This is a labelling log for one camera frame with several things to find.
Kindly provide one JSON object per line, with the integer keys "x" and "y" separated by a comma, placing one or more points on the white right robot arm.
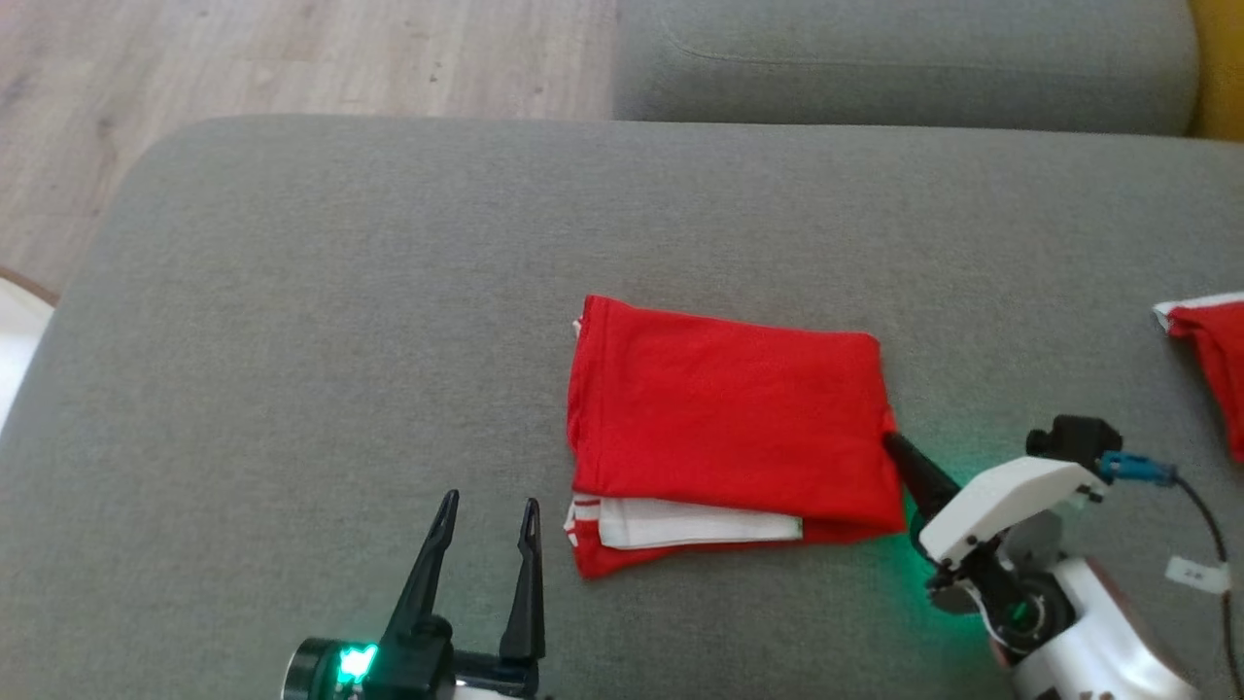
{"x": 1108, "y": 642}

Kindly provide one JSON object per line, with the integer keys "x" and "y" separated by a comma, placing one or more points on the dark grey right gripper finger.
{"x": 923, "y": 476}

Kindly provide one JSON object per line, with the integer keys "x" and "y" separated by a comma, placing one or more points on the red and white T-shirt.
{"x": 729, "y": 408}

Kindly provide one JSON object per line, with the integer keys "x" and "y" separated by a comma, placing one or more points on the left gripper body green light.
{"x": 408, "y": 671}

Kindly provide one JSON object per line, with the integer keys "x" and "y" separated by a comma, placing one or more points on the large grey sofa chaise cushion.
{"x": 340, "y": 292}

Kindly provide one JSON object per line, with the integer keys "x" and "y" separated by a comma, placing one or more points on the white item with brown rim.
{"x": 15, "y": 350}

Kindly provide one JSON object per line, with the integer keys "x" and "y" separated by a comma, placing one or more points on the red shorts with white stripes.
{"x": 1220, "y": 360}

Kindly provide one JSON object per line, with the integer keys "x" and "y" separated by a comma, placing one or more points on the wide yellow sofa backrest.
{"x": 1223, "y": 58}

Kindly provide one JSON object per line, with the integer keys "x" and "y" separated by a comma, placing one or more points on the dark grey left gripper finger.
{"x": 528, "y": 603}
{"x": 423, "y": 583}

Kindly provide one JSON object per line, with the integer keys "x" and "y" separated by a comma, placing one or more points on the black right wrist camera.
{"x": 1079, "y": 436}

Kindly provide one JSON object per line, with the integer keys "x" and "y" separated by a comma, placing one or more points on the grey sofa seat cushion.
{"x": 904, "y": 58}

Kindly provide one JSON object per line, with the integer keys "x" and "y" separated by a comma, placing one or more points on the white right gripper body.
{"x": 1001, "y": 506}

